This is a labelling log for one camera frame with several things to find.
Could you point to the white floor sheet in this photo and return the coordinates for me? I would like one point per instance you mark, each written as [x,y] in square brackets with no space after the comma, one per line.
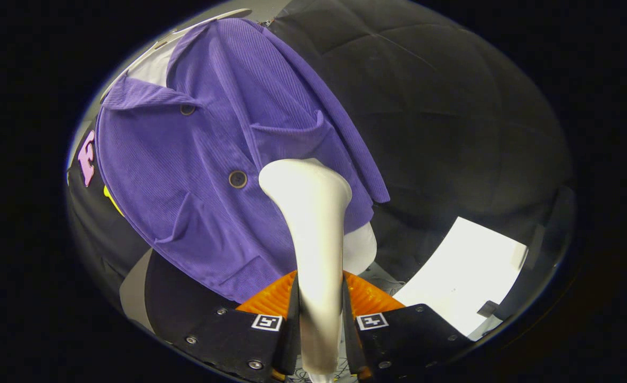
[462,276]

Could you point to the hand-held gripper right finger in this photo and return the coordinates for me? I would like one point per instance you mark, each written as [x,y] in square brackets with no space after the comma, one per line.
[404,338]

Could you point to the black backdrop cloth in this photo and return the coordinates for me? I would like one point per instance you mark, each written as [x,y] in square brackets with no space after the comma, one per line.
[452,106]

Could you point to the white garment steamer head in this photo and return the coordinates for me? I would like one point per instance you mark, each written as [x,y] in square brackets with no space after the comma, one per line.
[313,223]

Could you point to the white clothes hanger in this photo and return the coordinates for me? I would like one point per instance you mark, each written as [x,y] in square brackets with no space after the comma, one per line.
[223,15]

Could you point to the grey cabinet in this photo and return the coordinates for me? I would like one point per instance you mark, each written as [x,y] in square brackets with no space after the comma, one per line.
[186,300]

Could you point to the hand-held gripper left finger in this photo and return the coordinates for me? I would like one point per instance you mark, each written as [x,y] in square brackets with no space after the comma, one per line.
[233,340]

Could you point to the white mannequin torso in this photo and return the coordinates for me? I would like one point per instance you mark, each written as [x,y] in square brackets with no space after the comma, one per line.
[360,250]

